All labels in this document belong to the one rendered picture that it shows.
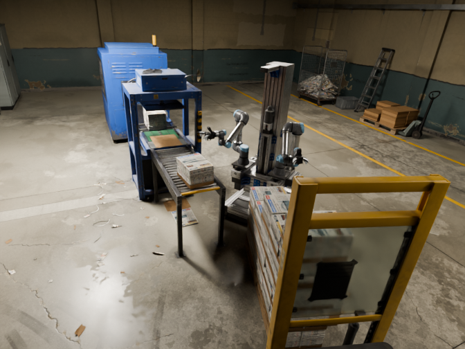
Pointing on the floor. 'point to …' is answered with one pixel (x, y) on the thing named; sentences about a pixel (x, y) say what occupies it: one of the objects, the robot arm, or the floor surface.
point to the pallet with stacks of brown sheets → (390, 116)
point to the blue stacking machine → (147, 59)
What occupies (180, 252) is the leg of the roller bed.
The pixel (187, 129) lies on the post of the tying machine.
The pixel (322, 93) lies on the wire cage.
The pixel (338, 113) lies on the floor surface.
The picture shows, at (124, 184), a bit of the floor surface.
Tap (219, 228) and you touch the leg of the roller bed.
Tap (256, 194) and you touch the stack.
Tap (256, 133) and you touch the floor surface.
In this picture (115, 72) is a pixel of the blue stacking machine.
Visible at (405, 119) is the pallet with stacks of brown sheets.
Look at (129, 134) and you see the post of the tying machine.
